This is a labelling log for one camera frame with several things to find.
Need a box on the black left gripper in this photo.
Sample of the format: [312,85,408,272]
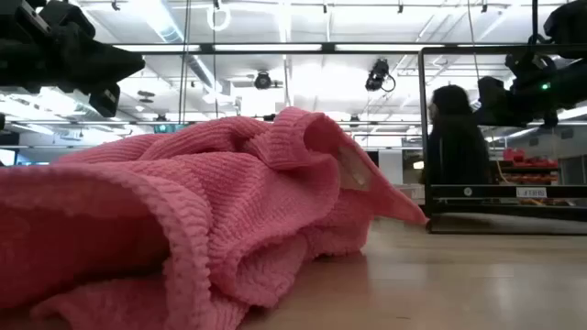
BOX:
[0,0,146,118]

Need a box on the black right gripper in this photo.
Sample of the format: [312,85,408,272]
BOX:
[474,50,560,129]

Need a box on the background shelf with red items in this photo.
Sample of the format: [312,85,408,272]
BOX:
[488,147,561,187]

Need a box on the white shelf label sticker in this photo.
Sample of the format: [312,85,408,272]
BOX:
[515,186,548,199]

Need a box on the person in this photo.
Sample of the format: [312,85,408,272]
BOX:
[419,84,492,187]

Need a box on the black vertical rig pole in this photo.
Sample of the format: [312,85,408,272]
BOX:
[177,0,193,126]

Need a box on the pink knitted cloth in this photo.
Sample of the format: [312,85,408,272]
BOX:
[0,105,430,330]

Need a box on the black rig crossbar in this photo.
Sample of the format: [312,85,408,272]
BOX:
[109,42,587,56]

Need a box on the black shelf frame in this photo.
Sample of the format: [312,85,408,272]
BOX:
[416,44,587,236]

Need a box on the black overhead camera with cable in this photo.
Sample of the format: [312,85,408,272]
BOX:
[364,58,397,94]

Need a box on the white looped cable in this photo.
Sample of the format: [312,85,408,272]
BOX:
[205,0,232,33]

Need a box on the round black overhead camera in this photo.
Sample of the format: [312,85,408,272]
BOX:
[253,70,274,91]

